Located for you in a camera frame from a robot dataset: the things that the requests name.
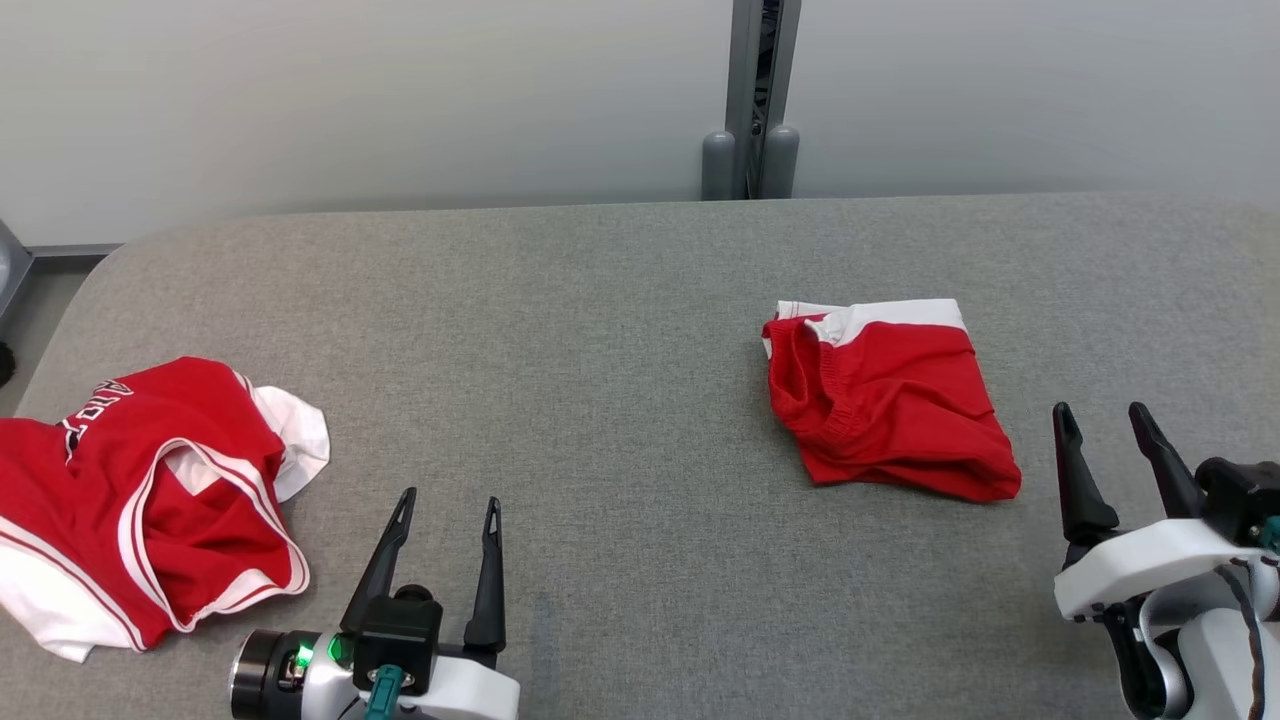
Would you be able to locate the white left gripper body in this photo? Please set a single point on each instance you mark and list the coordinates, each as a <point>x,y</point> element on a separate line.
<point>470,690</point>

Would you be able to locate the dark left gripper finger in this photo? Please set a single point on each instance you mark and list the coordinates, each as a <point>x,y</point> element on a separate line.
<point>490,610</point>
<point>385,565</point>

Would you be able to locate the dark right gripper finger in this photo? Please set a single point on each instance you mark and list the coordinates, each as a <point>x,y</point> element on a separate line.
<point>1175,485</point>
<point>1085,500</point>

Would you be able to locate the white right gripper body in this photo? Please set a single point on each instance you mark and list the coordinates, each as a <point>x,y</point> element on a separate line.
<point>1140,560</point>

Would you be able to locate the red basketball jersey white sleeves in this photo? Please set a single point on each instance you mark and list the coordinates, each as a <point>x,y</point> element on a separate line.
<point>220,540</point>

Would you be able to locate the red shorts white trim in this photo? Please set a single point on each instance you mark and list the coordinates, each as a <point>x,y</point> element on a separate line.
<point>900,410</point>

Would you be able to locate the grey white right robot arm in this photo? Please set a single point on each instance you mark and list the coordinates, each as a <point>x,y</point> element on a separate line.
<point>1225,660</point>

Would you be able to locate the grey partition leg with caster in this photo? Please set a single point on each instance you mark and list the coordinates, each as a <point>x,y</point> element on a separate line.
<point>10,280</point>

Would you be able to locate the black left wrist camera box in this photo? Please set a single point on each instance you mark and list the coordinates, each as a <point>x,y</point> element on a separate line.
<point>400,640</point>

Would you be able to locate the teal left camera connector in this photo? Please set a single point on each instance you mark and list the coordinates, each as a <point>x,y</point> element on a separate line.
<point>385,695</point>

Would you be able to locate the teal camera connector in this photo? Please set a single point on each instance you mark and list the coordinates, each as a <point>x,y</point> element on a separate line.
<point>385,695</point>
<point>1272,535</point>

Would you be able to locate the teal right camera connector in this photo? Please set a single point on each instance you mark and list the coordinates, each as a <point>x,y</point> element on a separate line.
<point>1272,535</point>

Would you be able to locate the grey partition post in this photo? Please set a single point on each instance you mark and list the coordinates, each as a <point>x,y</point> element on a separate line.
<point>745,80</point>

